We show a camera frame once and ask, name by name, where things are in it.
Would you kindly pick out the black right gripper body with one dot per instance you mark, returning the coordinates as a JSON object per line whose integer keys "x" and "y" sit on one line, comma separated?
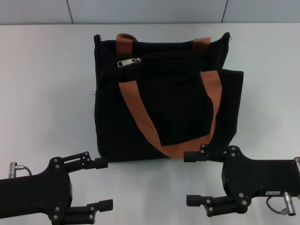
{"x": 257, "y": 178}

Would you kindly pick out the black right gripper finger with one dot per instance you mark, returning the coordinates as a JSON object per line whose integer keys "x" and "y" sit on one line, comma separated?
{"x": 215, "y": 206}
{"x": 201, "y": 155}

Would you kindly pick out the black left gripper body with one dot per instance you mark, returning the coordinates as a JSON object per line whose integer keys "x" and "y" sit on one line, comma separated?
{"x": 35, "y": 194}

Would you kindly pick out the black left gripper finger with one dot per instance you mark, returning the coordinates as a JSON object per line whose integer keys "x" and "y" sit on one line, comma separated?
{"x": 93, "y": 163}
{"x": 89, "y": 212}

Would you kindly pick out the silver metal zipper pull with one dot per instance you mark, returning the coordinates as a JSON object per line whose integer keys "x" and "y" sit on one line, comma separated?
{"x": 127, "y": 62}

